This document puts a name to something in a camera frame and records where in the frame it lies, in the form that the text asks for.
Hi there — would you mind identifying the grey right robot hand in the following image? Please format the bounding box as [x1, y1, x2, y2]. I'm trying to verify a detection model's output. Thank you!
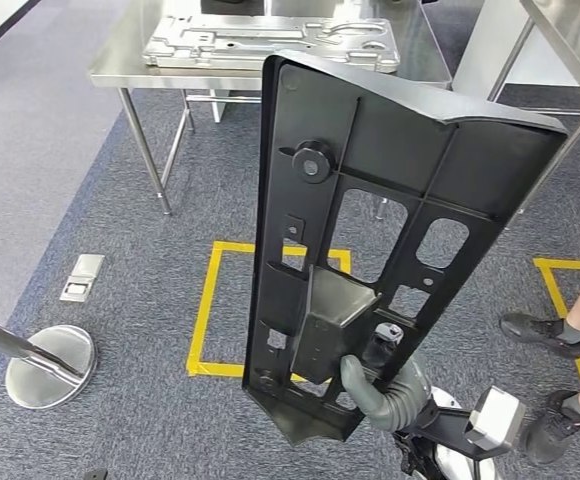
[340, 322, 433, 434]

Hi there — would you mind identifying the black plastic panel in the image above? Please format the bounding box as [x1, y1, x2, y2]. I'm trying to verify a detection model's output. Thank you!
[242, 51, 569, 446]

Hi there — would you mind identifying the stainless steel workbench table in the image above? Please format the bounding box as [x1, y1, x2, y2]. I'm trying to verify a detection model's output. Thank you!
[87, 0, 454, 217]

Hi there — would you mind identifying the person's left foot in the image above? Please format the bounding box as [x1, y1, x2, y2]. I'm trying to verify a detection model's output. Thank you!
[519, 389, 580, 466]

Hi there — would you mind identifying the white partition board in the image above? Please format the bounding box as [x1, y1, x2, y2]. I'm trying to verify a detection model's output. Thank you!
[452, 0, 580, 101]

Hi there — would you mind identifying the large stamped metal plate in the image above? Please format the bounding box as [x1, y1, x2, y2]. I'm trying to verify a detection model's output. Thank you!
[142, 14, 402, 74]

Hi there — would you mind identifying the stainless steel side table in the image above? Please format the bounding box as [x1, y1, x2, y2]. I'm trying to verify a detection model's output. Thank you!
[487, 0, 580, 230]

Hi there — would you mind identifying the silver floor socket plate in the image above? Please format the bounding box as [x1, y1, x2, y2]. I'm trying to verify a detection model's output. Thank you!
[60, 253, 106, 305]

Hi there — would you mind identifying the silver stanchion with round base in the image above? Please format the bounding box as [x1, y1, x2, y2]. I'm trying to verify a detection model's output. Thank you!
[0, 309, 98, 411]

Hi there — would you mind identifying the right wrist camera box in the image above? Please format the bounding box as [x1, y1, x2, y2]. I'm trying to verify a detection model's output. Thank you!
[464, 386, 527, 455]

